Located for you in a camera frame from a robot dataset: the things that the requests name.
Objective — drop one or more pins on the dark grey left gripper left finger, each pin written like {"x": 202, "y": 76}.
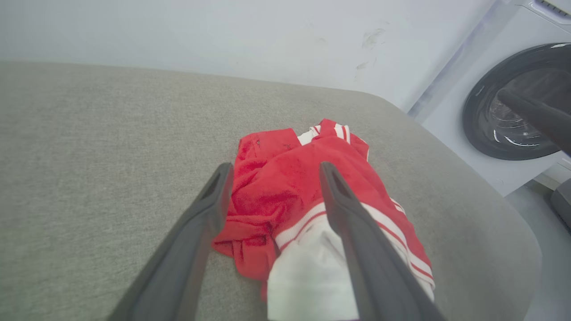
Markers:
{"x": 178, "y": 267}

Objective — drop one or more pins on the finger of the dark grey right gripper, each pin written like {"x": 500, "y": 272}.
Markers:
{"x": 542, "y": 118}

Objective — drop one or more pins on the white washing machine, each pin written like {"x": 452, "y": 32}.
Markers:
{"x": 486, "y": 40}

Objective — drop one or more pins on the dark round washing machine door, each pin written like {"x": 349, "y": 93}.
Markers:
{"x": 479, "y": 116}

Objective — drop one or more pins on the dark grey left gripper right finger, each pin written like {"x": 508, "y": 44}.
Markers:
{"x": 379, "y": 276}

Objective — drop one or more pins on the red and white jersey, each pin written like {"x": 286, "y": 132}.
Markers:
{"x": 276, "y": 178}

